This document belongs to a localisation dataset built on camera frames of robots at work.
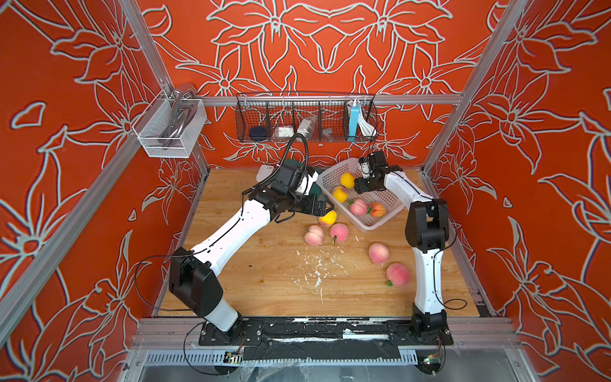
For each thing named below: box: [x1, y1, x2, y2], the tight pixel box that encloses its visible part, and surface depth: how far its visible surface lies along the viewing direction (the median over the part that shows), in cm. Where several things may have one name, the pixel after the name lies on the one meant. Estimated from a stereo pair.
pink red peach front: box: [385, 262, 409, 287], surface depth 81 cm
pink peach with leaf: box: [350, 198, 369, 217], surface depth 99 cm
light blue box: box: [347, 103, 361, 143], surface depth 91 cm
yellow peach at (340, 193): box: [332, 186, 348, 203], surface depth 103 cm
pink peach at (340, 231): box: [329, 222, 350, 242], surface depth 93 cm
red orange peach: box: [370, 201, 388, 219], surface depth 99 cm
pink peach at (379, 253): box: [368, 242, 390, 265], surface depth 87 cm
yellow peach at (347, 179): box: [339, 171, 356, 189], surface depth 109 cm
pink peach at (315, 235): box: [304, 224, 325, 246], surface depth 92 cm
